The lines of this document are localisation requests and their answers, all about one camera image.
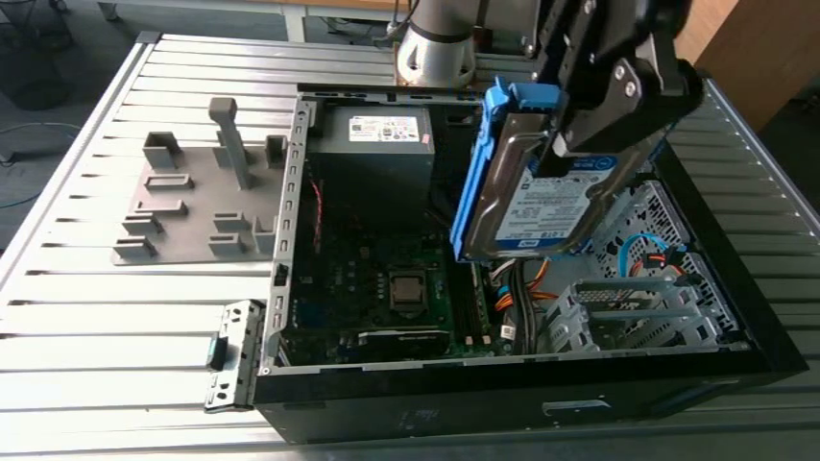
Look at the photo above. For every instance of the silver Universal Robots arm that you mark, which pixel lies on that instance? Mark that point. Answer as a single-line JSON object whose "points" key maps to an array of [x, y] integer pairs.
{"points": [[436, 57]]}

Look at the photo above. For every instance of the black RAM slot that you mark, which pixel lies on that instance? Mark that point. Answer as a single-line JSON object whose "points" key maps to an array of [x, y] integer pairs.
{"points": [[467, 307]]}

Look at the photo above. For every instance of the hard disk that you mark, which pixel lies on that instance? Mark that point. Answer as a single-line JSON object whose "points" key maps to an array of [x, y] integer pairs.
{"points": [[551, 211]]}

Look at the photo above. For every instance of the black graphics card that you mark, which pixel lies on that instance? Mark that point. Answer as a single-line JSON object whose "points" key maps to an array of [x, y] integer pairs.
{"points": [[403, 342]]}

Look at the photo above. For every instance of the black office chair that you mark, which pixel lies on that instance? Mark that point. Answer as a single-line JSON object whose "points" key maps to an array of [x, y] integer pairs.
{"points": [[39, 91]]}

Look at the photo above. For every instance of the grey parts rack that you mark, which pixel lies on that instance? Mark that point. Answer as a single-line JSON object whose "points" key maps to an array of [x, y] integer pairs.
{"points": [[192, 230]]}

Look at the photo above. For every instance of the wooden desk white frame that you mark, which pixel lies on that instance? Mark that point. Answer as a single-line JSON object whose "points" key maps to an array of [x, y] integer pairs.
{"points": [[295, 19]]}

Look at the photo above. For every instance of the grey power supply unit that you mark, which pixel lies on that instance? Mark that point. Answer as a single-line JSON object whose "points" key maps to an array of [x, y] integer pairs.
{"points": [[371, 168]]}

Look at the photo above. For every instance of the grey metal disk bay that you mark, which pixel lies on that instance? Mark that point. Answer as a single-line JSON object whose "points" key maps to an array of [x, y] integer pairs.
{"points": [[640, 314]]}

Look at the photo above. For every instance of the dark green motherboard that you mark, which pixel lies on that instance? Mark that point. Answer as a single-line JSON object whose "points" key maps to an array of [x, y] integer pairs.
{"points": [[346, 278]]}

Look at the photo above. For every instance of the CPU socket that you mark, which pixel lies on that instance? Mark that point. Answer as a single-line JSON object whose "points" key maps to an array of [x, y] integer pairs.
{"points": [[407, 290]]}

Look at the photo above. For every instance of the grey metal side bracket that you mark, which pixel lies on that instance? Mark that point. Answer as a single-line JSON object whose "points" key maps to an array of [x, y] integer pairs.
{"points": [[240, 346]]}

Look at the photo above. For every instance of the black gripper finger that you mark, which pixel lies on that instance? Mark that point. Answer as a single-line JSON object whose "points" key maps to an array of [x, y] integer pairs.
{"points": [[634, 110]]}

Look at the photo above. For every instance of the brown wooden cabinet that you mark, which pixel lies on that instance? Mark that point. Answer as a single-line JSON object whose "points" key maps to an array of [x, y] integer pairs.
{"points": [[768, 57]]}

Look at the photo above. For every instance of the black open PC case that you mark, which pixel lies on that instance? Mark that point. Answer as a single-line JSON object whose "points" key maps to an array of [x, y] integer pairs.
{"points": [[448, 403]]}

